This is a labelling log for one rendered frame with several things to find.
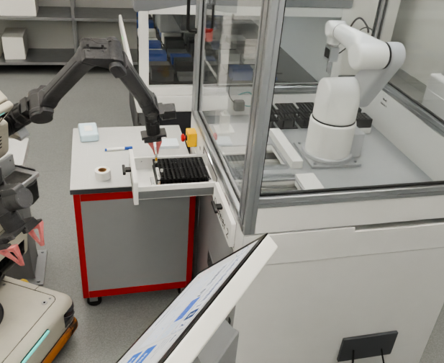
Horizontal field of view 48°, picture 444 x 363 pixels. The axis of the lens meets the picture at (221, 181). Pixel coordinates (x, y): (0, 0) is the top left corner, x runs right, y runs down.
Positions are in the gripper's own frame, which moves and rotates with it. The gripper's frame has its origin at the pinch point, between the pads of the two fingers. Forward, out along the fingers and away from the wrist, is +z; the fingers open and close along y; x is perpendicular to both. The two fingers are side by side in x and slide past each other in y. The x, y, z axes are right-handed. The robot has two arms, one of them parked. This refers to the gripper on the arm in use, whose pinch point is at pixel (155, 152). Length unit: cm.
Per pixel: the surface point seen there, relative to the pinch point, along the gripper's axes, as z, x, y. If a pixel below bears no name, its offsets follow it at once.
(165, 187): 9.5, -13.4, 1.4
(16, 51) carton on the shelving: 60, 374, -113
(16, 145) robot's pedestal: 14, 54, -65
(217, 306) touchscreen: -21, -109, 3
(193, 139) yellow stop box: 11.7, 28.6, 20.2
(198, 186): 11.4, -13.4, 15.0
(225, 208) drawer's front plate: 7.5, -37.0, 20.9
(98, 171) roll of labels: 14.8, 17.2, -25.7
